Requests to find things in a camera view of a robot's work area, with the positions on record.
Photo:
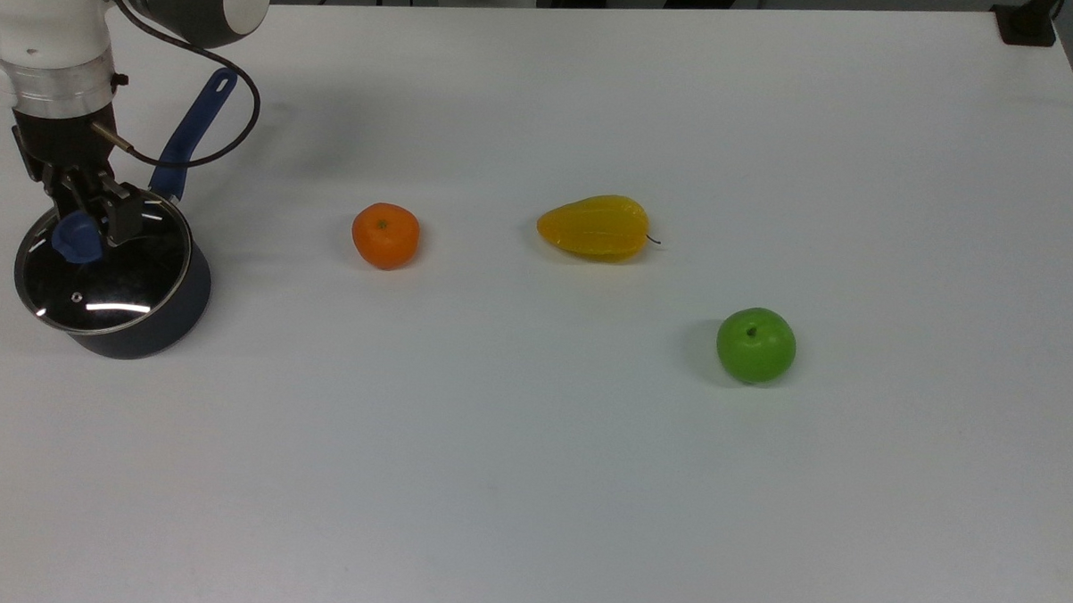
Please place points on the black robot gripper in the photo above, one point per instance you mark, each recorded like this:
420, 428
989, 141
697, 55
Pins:
60, 146

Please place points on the glass lid with blue knob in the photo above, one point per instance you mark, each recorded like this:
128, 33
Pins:
100, 273

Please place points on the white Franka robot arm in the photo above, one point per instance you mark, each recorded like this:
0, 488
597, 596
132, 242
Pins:
56, 17

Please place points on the orange tangerine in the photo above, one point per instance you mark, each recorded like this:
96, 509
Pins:
385, 235

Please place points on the yellow pear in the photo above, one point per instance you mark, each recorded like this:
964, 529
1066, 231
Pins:
594, 227

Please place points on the green apple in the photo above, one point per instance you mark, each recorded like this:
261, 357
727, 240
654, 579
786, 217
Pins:
755, 346

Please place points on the black table clamp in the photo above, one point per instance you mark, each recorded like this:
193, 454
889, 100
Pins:
1026, 22

